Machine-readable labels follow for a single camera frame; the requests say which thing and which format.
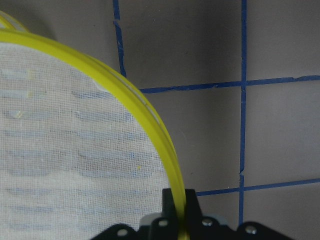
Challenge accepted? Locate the yellow bamboo steamer layer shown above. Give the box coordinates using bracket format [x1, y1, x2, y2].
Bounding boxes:
[0, 11, 29, 33]
[0, 29, 188, 240]

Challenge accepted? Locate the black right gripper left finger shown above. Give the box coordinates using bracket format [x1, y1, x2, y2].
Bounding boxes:
[161, 188, 178, 223]

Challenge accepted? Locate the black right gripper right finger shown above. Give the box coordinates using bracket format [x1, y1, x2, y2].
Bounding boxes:
[185, 189, 203, 220]

